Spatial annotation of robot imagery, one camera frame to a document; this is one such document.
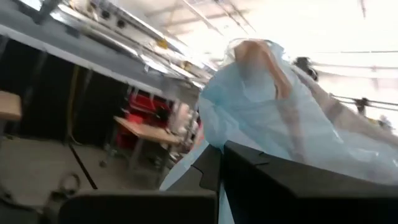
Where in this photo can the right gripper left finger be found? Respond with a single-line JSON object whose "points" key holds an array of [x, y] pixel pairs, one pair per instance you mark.
{"points": [[149, 208]]}

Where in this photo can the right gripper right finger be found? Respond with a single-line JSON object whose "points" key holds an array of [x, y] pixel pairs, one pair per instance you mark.
{"points": [[295, 199]]}

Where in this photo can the light blue trash bag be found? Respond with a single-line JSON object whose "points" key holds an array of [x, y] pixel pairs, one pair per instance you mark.
{"points": [[248, 118]]}

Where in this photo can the wooden work table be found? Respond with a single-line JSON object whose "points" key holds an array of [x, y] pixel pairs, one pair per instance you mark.
{"points": [[9, 105], [146, 130]]}

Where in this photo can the red tool chest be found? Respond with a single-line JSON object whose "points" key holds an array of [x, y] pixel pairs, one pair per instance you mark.
{"points": [[146, 107]]}

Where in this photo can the black partition wall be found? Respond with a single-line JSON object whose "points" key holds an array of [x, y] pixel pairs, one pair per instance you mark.
{"points": [[46, 93]]}

